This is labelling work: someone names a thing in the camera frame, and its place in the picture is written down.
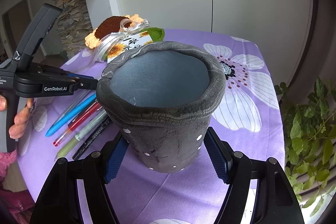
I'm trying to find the purple floral tablecloth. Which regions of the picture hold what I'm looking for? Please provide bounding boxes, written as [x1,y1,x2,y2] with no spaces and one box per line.
[18,29,285,223]

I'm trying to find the crochet sunflower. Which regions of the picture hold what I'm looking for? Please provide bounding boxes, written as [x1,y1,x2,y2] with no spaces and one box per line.
[84,13,166,50]

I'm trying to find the green potted plant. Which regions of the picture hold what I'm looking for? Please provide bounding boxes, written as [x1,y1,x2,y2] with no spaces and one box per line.
[274,78,335,217]

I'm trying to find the light blue pen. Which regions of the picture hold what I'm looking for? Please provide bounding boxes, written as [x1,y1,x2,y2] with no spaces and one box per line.
[45,93,96,137]

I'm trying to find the grey translucent pen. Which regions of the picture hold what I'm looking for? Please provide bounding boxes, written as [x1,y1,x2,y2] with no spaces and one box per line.
[55,90,90,123]

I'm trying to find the stack of papers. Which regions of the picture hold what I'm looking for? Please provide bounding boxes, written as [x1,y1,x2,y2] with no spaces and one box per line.
[53,0,93,59]

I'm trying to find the green capped pen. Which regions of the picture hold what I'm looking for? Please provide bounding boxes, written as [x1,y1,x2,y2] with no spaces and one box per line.
[54,109,107,161]

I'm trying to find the black marker pen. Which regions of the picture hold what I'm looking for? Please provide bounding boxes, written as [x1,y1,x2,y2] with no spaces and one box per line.
[72,117,111,160]

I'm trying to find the sunflower gift card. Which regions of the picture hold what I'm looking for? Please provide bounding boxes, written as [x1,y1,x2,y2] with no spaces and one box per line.
[107,31,153,63]

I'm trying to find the grey clay pen holder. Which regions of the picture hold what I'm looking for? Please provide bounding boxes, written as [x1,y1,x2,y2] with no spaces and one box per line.
[96,42,226,173]

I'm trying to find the red gel pen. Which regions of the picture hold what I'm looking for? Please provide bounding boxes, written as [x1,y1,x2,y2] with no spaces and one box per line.
[53,99,101,147]

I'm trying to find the person's left hand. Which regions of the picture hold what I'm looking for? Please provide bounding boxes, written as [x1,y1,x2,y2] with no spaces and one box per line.
[9,98,34,139]

